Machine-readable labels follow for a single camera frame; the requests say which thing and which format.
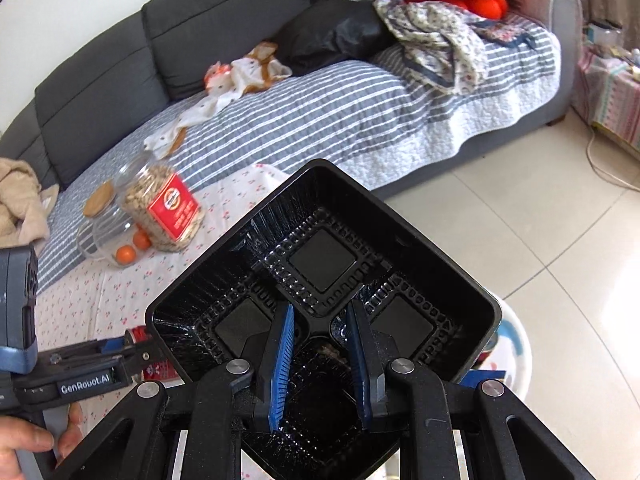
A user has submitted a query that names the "grey striped sofa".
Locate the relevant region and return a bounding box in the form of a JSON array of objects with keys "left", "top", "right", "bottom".
[{"left": 35, "top": 15, "right": 563, "bottom": 296}]

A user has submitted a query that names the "patterned cloth covered box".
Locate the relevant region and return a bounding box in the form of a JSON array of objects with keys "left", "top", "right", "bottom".
[{"left": 572, "top": 42, "right": 640, "bottom": 163}]

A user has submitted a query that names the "white plastic waste bin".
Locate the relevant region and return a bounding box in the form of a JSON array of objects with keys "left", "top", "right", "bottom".
[{"left": 462, "top": 300, "right": 533, "bottom": 401}]

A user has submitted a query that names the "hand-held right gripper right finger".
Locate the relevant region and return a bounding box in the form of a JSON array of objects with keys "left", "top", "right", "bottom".
[{"left": 346, "top": 299, "right": 596, "bottom": 480}]

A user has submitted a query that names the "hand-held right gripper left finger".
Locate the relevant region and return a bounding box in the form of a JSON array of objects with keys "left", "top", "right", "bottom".
[{"left": 50, "top": 302, "right": 296, "bottom": 480}]

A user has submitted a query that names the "black plastic food tray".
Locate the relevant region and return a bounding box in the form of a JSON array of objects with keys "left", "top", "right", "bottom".
[{"left": 145, "top": 158, "right": 502, "bottom": 480}]

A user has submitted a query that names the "cherry print tablecloth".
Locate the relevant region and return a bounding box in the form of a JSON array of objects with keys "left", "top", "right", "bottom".
[{"left": 35, "top": 162, "right": 301, "bottom": 480}]

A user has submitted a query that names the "plastic nut jar red label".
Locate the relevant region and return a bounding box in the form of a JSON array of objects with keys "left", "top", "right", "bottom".
[{"left": 112, "top": 152, "right": 206, "bottom": 252}]

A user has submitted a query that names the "white orange printed cloth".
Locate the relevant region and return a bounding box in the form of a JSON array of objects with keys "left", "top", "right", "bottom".
[{"left": 145, "top": 42, "right": 293, "bottom": 161}]

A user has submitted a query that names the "white floor cable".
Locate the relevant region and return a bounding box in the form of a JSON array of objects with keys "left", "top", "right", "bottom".
[{"left": 585, "top": 127, "right": 640, "bottom": 191}]

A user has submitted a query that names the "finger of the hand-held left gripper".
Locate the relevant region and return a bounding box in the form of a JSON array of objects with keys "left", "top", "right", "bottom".
[{"left": 36, "top": 336, "right": 165, "bottom": 378}]

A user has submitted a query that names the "person's left hand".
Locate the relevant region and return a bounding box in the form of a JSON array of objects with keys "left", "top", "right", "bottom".
[{"left": 0, "top": 402, "right": 83, "bottom": 480}]

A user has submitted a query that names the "clear jar with oranges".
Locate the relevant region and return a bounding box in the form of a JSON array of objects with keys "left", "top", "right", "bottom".
[{"left": 76, "top": 180, "right": 146, "bottom": 266}]

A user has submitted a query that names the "beige fleece cloth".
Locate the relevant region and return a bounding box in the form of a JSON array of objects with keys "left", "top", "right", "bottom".
[{"left": 0, "top": 157, "right": 51, "bottom": 248}]

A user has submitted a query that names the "blue almond snack packet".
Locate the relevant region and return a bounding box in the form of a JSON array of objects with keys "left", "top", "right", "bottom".
[{"left": 460, "top": 370, "right": 507, "bottom": 388}]

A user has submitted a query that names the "floral cloth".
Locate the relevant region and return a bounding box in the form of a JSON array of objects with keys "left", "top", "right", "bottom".
[{"left": 374, "top": 0, "right": 491, "bottom": 96}]

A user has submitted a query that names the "black cushion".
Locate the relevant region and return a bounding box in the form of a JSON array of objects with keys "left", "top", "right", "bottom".
[{"left": 270, "top": 0, "right": 401, "bottom": 73}]

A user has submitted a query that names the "red drink can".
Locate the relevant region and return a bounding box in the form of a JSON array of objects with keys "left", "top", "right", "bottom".
[{"left": 125, "top": 326, "right": 183, "bottom": 382}]

